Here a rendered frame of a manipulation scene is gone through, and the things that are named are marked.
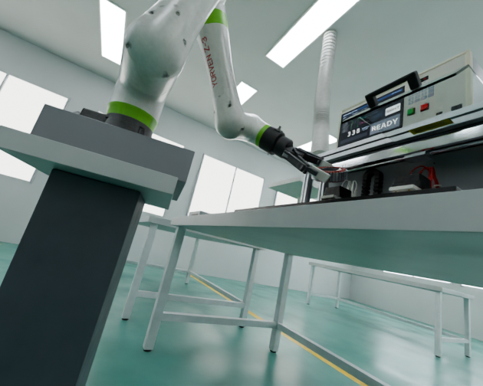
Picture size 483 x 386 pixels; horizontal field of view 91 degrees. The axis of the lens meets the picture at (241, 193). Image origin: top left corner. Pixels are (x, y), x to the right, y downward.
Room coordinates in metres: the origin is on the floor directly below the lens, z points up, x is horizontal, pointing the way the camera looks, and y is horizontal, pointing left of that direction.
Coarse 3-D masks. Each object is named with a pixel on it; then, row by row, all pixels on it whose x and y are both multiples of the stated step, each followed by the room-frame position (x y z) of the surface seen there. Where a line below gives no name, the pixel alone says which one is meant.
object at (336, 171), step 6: (324, 168) 0.75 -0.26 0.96; (330, 168) 0.75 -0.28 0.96; (336, 168) 0.74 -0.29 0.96; (342, 168) 0.71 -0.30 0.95; (330, 174) 0.68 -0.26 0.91; (336, 174) 0.68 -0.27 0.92; (342, 174) 0.68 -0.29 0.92; (318, 180) 0.71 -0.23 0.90; (330, 180) 0.69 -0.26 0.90; (336, 180) 0.69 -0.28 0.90; (342, 180) 0.69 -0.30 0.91
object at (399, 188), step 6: (414, 174) 0.57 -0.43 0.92; (420, 174) 0.56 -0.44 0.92; (396, 180) 0.61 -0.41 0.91; (402, 180) 0.59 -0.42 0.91; (408, 180) 0.58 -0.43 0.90; (414, 180) 0.57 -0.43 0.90; (420, 180) 0.56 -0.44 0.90; (426, 180) 0.57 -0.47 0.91; (396, 186) 0.58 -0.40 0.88; (402, 186) 0.57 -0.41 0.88; (408, 186) 0.56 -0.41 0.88; (414, 186) 0.55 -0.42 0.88; (420, 186) 0.55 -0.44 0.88; (426, 186) 0.57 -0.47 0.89
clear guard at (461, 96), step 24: (456, 72) 0.34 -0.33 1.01; (408, 96) 0.47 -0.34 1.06; (432, 96) 0.45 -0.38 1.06; (456, 96) 0.44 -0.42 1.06; (480, 96) 0.42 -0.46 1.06; (384, 120) 0.57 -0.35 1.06; (408, 120) 0.55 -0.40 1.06; (432, 120) 0.53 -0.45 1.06; (456, 120) 0.51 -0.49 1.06; (480, 120) 0.49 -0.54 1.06
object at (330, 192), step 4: (328, 188) 0.82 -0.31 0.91; (332, 188) 0.80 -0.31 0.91; (336, 188) 0.79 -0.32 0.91; (340, 188) 0.77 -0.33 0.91; (344, 188) 0.78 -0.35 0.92; (328, 192) 0.81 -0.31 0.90; (332, 192) 0.80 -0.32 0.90; (336, 192) 0.78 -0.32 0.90; (340, 192) 0.77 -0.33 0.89; (344, 192) 0.78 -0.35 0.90; (348, 192) 0.79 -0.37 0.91; (320, 196) 0.81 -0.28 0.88; (324, 196) 0.80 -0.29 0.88; (328, 196) 0.78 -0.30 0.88; (332, 196) 0.77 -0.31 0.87; (336, 196) 0.77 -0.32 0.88; (340, 196) 0.77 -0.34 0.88; (344, 196) 0.78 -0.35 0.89; (348, 196) 0.79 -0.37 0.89
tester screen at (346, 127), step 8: (384, 96) 0.74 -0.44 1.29; (392, 96) 0.71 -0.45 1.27; (352, 112) 0.86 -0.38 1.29; (352, 120) 0.85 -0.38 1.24; (360, 120) 0.82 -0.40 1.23; (344, 128) 0.88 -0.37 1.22; (352, 128) 0.85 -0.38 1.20; (360, 128) 0.82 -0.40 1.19; (368, 128) 0.79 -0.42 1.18; (344, 136) 0.88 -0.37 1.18; (352, 136) 0.85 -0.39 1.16; (368, 136) 0.78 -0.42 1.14; (344, 144) 0.87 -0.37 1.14
